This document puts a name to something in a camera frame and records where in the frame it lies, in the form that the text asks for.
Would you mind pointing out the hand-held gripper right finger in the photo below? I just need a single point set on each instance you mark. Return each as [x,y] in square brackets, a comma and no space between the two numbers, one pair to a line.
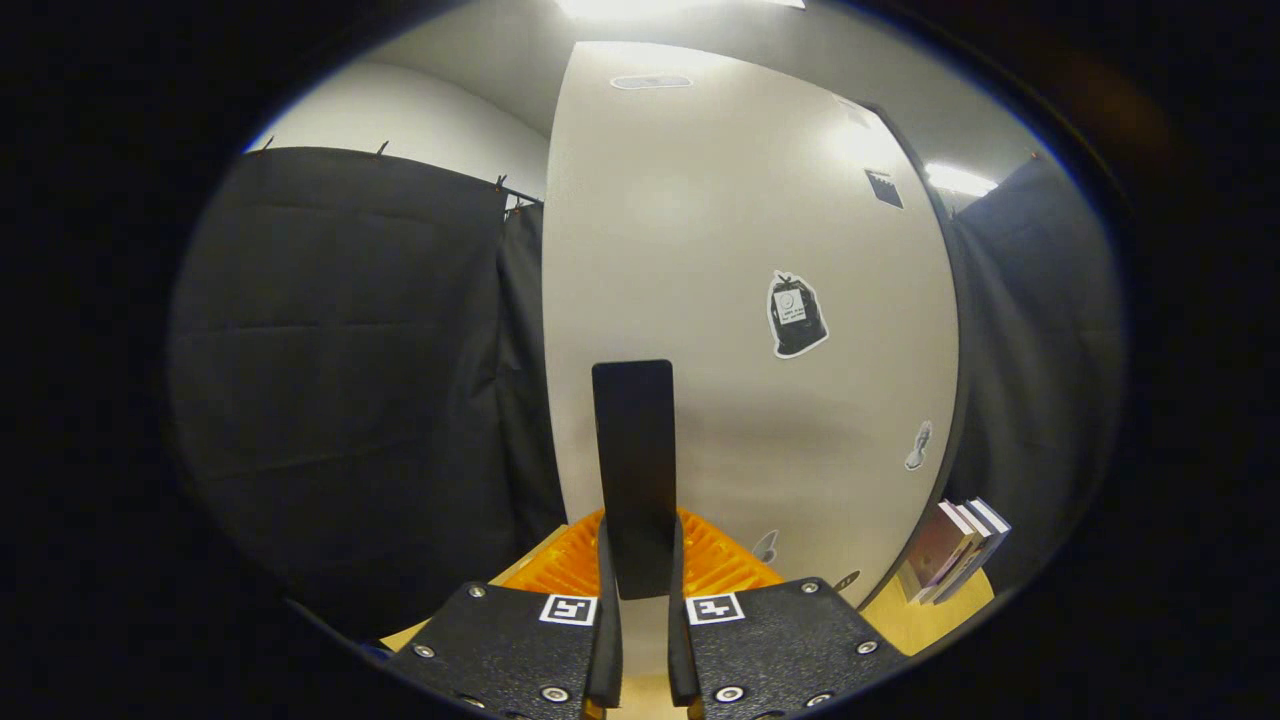
[682,650]

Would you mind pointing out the grey blue book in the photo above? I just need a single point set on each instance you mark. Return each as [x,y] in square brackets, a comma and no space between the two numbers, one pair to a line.
[992,530]

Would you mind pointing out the maroon cover book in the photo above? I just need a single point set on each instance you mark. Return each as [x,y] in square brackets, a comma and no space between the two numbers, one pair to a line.
[935,550]

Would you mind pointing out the rectangular ceiling light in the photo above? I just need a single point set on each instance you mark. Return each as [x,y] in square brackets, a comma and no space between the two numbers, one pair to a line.
[960,180]

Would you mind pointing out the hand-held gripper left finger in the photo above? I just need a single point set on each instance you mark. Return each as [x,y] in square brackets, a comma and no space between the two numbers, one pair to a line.
[608,650]

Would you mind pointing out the orange spine book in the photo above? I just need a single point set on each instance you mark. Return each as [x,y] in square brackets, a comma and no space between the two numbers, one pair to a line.
[968,545]

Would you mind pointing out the black backdrop cloth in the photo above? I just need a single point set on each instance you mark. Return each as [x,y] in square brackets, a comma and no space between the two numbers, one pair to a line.
[350,350]

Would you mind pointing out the beige cabinet door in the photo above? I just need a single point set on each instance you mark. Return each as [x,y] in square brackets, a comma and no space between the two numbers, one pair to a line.
[720,250]

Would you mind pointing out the large round ceiling light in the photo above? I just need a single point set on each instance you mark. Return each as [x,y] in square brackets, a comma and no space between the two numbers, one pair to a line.
[640,6]

